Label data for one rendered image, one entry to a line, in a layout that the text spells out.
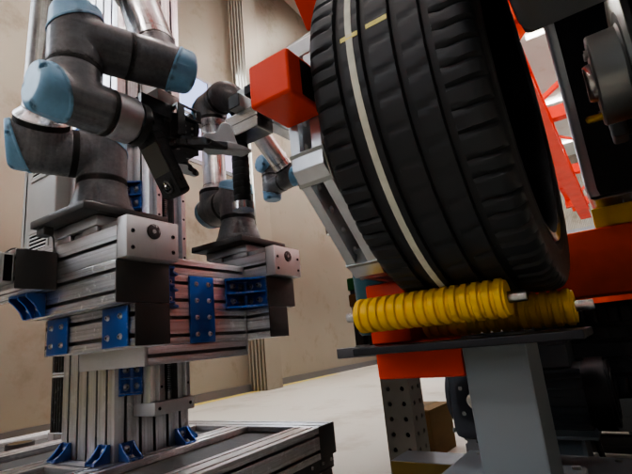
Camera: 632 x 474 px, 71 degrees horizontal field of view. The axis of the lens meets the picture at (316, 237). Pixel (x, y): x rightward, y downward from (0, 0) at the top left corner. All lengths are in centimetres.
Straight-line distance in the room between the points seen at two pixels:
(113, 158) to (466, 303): 89
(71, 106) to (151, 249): 40
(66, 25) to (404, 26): 48
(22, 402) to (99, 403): 267
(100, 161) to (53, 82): 51
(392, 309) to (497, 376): 19
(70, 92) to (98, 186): 48
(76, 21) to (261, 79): 28
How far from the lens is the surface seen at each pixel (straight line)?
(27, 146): 119
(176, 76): 81
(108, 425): 137
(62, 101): 72
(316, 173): 70
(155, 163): 81
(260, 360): 545
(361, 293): 101
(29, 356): 406
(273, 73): 68
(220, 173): 169
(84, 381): 146
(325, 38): 69
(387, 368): 85
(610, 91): 84
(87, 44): 78
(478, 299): 68
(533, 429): 79
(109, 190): 117
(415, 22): 62
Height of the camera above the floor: 47
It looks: 13 degrees up
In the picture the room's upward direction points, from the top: 6 degrees counter-clockwise
